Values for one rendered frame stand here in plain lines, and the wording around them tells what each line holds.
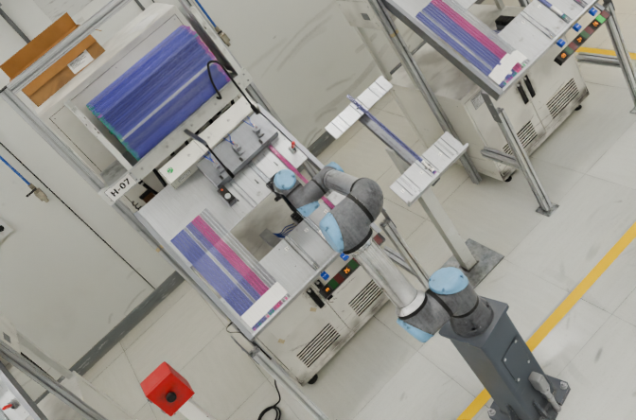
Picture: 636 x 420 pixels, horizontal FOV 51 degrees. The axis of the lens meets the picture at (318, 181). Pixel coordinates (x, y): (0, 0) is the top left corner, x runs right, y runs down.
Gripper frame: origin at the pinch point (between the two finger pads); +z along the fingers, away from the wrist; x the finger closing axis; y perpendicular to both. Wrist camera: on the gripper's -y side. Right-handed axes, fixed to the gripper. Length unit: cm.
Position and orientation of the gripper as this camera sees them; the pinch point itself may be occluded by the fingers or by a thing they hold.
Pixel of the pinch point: (282, 195)
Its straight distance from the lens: 271.0
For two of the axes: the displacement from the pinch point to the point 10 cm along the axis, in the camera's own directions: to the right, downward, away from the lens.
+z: -1.2, 1.5, 9.8
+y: -6.9, -7.2, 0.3
